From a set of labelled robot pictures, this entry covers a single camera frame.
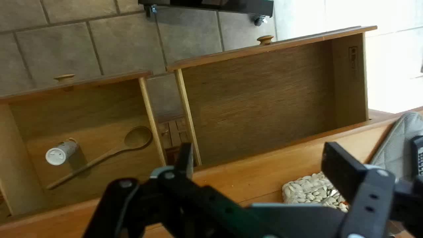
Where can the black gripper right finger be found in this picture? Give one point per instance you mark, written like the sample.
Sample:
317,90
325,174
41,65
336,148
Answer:
344,169

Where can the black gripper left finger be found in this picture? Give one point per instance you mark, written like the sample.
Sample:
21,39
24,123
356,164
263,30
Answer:
185,158

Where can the narrow wooden drawer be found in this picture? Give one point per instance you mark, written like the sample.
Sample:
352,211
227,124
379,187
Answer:
66,109

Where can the wide empty wooden drawer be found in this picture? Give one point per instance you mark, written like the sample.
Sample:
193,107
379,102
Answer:
264,96

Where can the plastic container of white beans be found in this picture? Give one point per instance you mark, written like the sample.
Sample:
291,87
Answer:
308,189

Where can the wooden spoon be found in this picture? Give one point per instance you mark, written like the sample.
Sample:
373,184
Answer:
138,137

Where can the grey quilted pot holder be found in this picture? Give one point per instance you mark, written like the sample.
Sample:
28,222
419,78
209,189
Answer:
397,145

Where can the black remote control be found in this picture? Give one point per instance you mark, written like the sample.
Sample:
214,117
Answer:
418,153

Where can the wooden dresser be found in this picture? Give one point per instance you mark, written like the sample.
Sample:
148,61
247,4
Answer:
264,176

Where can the white cylindrical shaker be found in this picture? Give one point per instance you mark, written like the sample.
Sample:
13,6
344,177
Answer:
60,153

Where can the black robot cart frame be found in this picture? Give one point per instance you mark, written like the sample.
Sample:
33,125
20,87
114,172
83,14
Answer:
212,5

